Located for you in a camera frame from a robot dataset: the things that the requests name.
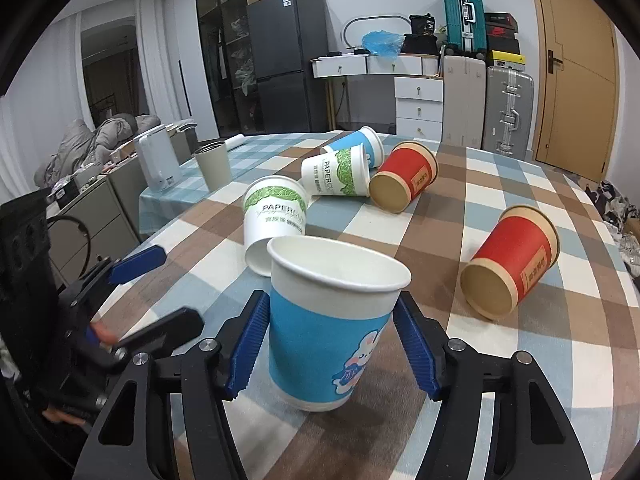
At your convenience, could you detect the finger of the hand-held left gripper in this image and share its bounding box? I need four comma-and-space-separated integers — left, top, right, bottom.
67, 245, 168, 306
90, 307, 206, 367

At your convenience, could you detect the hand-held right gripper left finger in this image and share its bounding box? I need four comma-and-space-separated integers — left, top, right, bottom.
72, 289, 273, 480

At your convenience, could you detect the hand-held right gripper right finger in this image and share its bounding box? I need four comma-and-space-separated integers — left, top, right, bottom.
392, 291, 588, 480

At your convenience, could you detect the blue cartoon paper cup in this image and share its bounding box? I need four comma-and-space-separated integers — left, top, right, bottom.
266, 235, 412, 413
320, 126, 385, 170

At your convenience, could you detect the red paper cup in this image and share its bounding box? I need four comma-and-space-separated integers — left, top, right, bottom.
460, 204, 561, 322
368, 141, 439, 214

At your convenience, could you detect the white green paper cup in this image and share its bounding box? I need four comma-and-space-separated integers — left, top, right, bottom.
301, 144, 372, 197
242, 176, 310, 277

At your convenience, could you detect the person's left hand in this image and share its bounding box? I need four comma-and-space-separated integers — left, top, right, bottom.
42, 322, 122, 427

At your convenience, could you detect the grey low cabinet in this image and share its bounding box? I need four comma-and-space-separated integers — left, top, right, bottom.
47, 130, 201, 283

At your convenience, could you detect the checked tablecloth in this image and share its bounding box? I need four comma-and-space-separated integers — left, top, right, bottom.
137, 130, 640, 480

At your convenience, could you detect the white appliance box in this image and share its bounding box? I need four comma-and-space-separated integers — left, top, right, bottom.
134, 126, 183, 193

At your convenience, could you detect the beige tumbler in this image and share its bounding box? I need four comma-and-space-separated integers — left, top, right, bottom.
193, 142, 234, 190

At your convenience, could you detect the grey jacket pile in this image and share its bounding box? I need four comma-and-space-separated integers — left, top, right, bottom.
34, 113, 164, 187

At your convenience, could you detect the dark glass cabinet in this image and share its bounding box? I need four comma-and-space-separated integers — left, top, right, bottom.
194, 0, 261, 143

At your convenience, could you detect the pile of shoes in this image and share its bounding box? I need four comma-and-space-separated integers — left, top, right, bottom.
584, 179, 640, 279

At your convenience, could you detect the dark grey refrigerator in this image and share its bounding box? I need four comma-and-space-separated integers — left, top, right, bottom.
246, 0, 331, 136

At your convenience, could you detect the beige suitcase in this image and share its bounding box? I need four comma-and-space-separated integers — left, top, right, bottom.
441, 54, 487, 149

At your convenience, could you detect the white drawer dresser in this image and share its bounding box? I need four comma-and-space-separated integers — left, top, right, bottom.
310, 53, 444, 139

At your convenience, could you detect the silver suitcase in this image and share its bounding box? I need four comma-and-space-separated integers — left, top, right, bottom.
482, 65, 535, 161

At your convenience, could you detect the yellow black shoe box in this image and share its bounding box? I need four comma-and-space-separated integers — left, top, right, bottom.
486, 51, 527, 72

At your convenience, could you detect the black bag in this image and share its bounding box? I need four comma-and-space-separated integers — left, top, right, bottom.
402, 33, 441, 55

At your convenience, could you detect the blue plastic bag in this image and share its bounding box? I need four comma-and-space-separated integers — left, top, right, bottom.
361, 30, 405, 57

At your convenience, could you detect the wooden door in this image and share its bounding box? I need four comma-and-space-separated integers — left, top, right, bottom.
525, 0, 621, 184

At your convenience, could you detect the oval framed mirror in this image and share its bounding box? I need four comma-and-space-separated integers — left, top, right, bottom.
341, 12, 414, 54

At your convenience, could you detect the teal suitcase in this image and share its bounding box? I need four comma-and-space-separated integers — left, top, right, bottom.
441, 0, 487, 58

